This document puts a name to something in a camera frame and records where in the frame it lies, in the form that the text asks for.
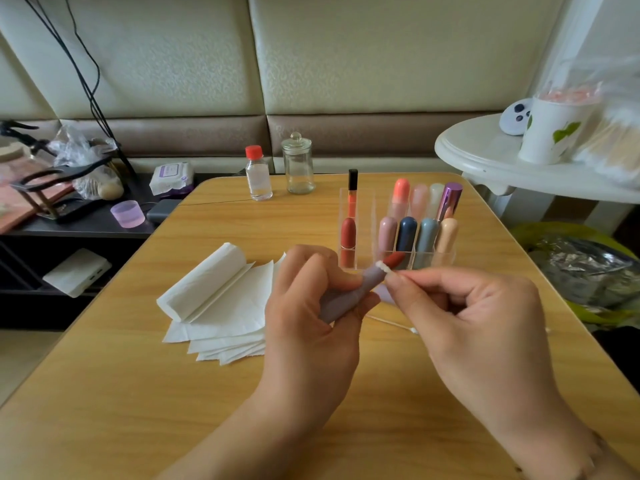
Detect glass jar with lid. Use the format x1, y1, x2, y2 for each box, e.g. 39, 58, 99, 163
282, 131, 316, 195

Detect person's left hand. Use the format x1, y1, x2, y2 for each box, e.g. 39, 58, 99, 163
255, 245, 381, 431

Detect person's right hand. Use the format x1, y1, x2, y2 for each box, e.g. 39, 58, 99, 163
385, 267, 606, 480

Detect black low shelf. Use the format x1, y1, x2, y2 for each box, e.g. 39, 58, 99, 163
0, 169, 246, 331

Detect black cables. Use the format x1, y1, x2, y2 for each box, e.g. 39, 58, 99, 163
20, 0, 131, 171

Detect wet wipes pack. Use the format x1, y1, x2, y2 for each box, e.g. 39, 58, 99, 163
150, 161, 195, 197

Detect stack of white tissues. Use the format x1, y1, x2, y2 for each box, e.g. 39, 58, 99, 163
157, 243, 288, 367

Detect pink tray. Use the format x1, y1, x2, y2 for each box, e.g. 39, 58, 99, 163
0, 155, 73, 234

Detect white mug green leaf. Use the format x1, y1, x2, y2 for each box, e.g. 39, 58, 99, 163
518, 89, 601, 166

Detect white power bank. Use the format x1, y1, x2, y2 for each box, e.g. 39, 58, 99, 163
42, 247, 113, 299

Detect small purple plastic cup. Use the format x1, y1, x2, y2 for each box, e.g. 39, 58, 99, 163
110, 199, 147, 229

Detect white panda figure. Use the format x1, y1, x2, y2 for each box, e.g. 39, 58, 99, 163
499, 99, 533, 137

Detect person's right forearm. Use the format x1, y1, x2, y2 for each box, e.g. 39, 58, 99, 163
585, 449, 640, 480

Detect black clip tool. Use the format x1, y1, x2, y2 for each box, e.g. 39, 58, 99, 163
0, 119, 51, 154

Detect yellow-green bin with bag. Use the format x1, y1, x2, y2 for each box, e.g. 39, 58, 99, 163
510, 223, 640, 331

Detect red lipstick pink tube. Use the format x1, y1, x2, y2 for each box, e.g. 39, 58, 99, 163
339, 217, 358, 269

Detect beige padded backrest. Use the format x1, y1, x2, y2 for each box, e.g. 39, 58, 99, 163
0, 0, 571, 176

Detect clear acrylic lipstick organizer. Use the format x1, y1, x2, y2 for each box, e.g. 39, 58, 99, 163
347, 169, 463, 268

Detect white round side table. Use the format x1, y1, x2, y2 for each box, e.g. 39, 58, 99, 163
435, 115, 640, 206

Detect red lipstick mauve tube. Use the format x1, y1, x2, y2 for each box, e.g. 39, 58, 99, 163
320, 251, 407, 324

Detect crumpled clear plastic bag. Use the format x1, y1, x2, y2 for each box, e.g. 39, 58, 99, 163
48, 119, 126, 202

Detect clear bottle red cap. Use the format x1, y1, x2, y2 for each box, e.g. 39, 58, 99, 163
245, 145, 274, 202

